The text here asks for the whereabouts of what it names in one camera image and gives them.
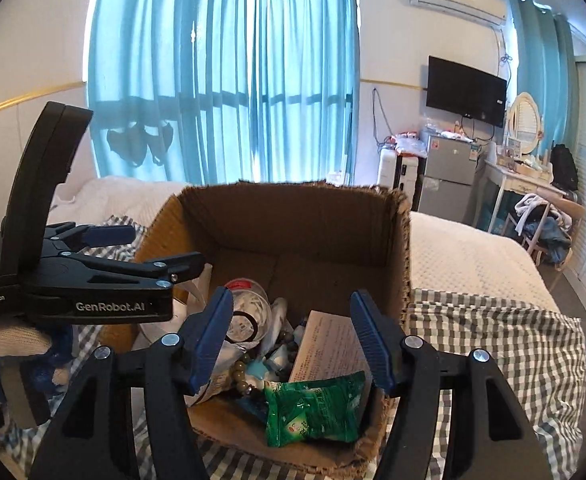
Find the person's left hand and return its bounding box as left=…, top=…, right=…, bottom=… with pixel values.
left=0, top=322, right=76, bottom=411

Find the dark hanging garment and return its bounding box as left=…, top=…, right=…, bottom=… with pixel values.
left=107, top=122, right=174, bottom=167

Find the blue window curtain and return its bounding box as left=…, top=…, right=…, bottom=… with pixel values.
left=505, top=0, right=581, bottom=146
left=252, top=0, right=362, bottom=183
left=87, top=0, right=254, bottom=186

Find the brown cardboard box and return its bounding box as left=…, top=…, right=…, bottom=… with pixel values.
left=133, top=182, right=414, bottom=476

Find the silver small fridge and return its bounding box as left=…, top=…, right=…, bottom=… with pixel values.
left=418, top=132, right=478, bottom=221

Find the white floor appliance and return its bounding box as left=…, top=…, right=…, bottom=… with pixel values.
left=377, top=147, right=418, bottom=199

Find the black backpack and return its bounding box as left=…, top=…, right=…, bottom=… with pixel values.
left=550, top=144, right=578, bottom=191

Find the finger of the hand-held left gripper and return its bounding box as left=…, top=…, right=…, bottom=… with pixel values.
left=45, top=224, right=138, bottom=254
left=70, top=252, right=205, bottom=292

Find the black hair tie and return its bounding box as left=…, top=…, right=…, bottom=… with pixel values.
left=230, top=311, right=262, bottom=342

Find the white dressing table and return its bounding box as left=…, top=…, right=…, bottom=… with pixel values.
left=483, top=157, right=581, bottom=241

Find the brown bead bracelet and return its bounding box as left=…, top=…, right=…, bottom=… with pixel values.
left=233, top=327, right=298, bottom=396

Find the white air conditioner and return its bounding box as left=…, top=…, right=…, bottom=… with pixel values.
left=408, top=0, right=506, bottom=28

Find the white oval mirror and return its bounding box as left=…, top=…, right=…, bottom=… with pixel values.
left=507, top=92, right=544, bottom=158

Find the white plastic tube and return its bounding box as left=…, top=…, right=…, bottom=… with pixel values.
left=270, top=297, right=290, bottom=342

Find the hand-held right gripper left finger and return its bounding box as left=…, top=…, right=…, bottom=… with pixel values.
left=30, top=287, right=235, bottom=480

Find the red white plastic bag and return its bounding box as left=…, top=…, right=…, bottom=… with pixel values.
left=395, top=132, right=426, bottom=156

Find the light blue plastic item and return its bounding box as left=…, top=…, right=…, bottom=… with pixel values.
left=249, top=347, right=294, bottom=386

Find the pile of clothes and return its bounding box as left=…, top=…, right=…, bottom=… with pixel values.
left=515, top=192, right=574, bottom=257

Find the clear plastic cup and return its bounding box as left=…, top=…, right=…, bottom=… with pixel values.
left=223, top=280, right=274, bottom=346

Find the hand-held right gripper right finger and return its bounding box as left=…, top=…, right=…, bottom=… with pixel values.
left=350, top=290, right=554, bottom=480

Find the grey checkered blanket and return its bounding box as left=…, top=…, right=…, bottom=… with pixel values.
left=43, top=215, right=586, bottom=480

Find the black wall television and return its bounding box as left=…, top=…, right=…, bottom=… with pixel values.
left=427, top=56, right=508, bottom=128

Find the white textured bedspread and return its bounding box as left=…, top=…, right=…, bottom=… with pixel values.
left=48, top=177, right=564, bottom=311

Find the dark wall cable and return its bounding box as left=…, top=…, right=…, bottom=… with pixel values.
left=372, top=87, right=396, bottom=147

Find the green snack packet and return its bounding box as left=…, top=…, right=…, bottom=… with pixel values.
left=264, top=371, right=366, bottom=448

